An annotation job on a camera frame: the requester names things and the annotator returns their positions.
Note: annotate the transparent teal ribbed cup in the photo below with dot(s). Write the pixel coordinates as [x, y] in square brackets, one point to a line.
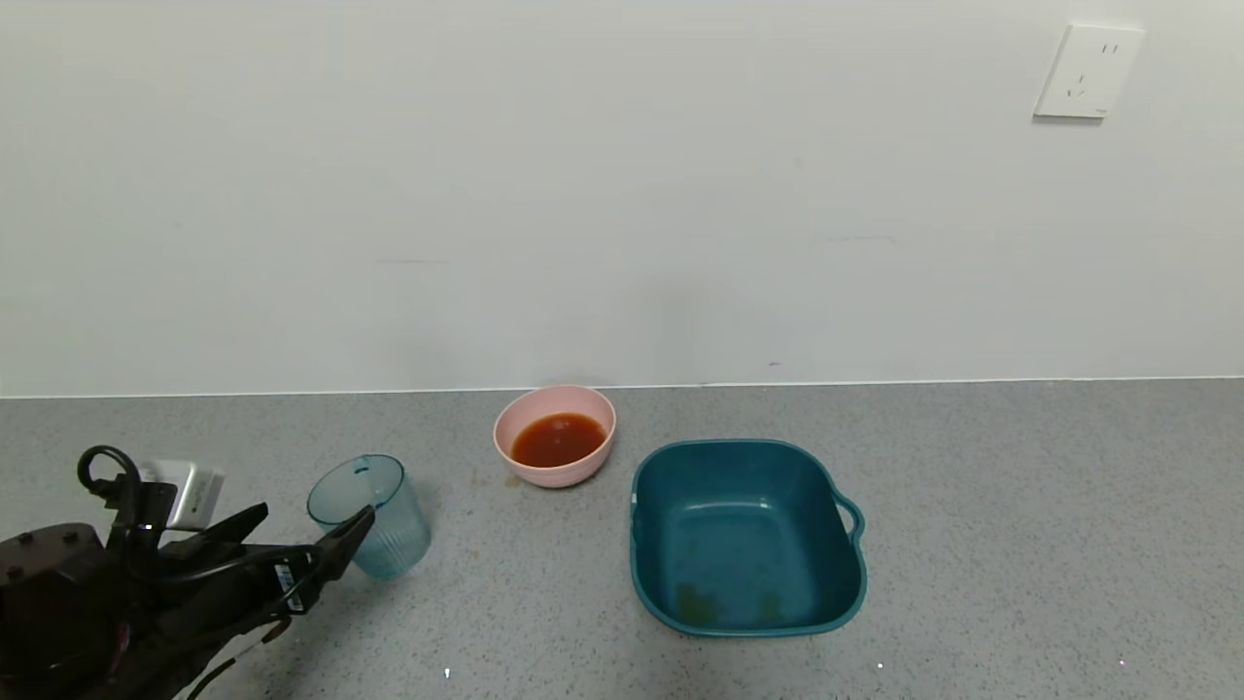
[384, 525]

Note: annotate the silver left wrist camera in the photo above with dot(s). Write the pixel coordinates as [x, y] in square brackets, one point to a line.
[190, 496]

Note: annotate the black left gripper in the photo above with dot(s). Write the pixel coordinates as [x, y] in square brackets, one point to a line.
[289, 581]

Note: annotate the white wall socket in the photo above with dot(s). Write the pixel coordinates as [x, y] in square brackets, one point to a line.
[1088, 72]

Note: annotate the teal plastic basin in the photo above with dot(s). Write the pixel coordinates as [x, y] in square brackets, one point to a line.
[748, 544]

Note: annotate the pink bowl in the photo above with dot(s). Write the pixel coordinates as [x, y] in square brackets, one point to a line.
[554, 442]

